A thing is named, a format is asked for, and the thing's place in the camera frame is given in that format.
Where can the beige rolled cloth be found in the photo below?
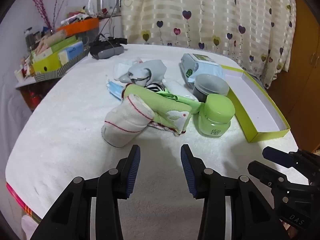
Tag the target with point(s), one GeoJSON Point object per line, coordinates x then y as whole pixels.
{"type": "Point", "coordinates": [56, 37]}

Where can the dark jar with clear lid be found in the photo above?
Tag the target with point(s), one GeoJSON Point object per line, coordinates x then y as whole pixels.
{"type": "Point", "coordinates": [211, 86]}

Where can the green jar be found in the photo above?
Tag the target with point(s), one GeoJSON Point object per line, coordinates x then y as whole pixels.
{"type": "Point", "coordinates": [216, 112]}

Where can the wet wipes pack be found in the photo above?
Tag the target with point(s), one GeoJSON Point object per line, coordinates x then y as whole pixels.
{"type": "Point", "coordinates": [200, 66]}

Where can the lime green file box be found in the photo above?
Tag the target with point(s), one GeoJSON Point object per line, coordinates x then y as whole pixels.
{"type": "Point", "coordinates": [47, 65]}

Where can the white fluffy cloth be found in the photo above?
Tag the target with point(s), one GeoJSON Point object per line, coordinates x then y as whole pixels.
{"type": "Point", "coordinates": [177, 87]}

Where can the dark glass jar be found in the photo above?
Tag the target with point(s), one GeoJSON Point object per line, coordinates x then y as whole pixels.
{"type": "Point", "coordinates": [29, 37]}

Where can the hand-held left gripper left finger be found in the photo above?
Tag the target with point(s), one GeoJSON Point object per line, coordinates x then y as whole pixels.
{"type": "Point", "coordinates": [132, 172]}

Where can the grey sock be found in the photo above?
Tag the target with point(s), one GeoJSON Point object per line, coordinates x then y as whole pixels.
{"type": "Point", "coordinates": [150, 70]}

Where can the green rabbit print towel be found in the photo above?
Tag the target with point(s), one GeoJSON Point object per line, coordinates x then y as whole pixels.
{"type": "Point", "coordinates": [150, 100]}

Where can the white red-stitched sock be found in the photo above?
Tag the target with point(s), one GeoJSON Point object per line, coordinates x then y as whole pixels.
{"type": "Point", "coordinates": [125, 122]}

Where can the orange storage box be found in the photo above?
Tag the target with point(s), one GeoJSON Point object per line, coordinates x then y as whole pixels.
{"type": "Point", "coordinates": [85, 25]}

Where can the wooden side shelf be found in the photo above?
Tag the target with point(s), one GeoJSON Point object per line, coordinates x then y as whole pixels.
{"type": "Point", "coordinates": [23, 97]}

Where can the black white striped sock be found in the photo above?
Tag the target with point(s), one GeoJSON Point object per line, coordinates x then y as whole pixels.
{"type": "Point", "coordinates": [156, 88]}

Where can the black grey VR headset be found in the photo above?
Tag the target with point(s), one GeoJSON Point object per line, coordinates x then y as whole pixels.
{"type": "Point", "coordinates": [105, 51]}

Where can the pink plush doll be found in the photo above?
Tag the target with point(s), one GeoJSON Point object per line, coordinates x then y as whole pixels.
{"type": "Point", "coordinates": [43, 45]}

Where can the stack of blue face masks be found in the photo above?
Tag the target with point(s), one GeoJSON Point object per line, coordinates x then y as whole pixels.
{"type": "Point", "coordinates": [115, 91]}

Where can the blue tissue pack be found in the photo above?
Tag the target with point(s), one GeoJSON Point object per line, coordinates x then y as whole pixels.
{"type": "Point", "coordinates": [73, 51]}

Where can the red bottle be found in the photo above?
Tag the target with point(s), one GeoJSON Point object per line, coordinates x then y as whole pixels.
{"type": "Point", "coordinates": [33, 97]}

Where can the striped cardboard tray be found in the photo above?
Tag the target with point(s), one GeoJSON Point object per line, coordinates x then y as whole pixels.
{"type": "Point", "coordinates": [57, 73]}

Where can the green white cardboard box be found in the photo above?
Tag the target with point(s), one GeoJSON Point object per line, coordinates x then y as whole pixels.
{"type": "Point", "coordinates": [252, 100]}

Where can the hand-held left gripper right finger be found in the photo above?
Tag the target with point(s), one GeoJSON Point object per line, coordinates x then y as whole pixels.
{"type": "Point", "coordinates": [187, 172]}

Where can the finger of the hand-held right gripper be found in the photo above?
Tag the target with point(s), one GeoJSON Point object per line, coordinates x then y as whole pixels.
{"type": "Point", "coordinates": [262, 175]}
{"type": "Point", "coordinates": [275, 156]}

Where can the heart print curtain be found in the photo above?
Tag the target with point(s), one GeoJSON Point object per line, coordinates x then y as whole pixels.
{"type": "Point", "coordinates": [212, 5]}

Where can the wooden wardrobe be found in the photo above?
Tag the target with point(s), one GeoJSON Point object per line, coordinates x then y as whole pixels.
{"type": "Point", "coordinates": [300, 80]}

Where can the colourful striped sheet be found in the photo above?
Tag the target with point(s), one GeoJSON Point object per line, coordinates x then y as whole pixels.
{"type": "Point", "coordinates": [20, 201]}

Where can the green white flat box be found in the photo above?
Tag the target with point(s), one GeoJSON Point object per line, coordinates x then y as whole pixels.
{"type": "Point", "coordinates": [62, 45]}

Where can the pink dried branches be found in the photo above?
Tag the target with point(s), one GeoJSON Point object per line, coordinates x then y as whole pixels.
{"type": "Point", "coordinates": [44, 17]}

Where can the white face mask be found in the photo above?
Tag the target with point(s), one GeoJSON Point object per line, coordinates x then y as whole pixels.
{"type": "Point", "coordinates": [122, 70]}

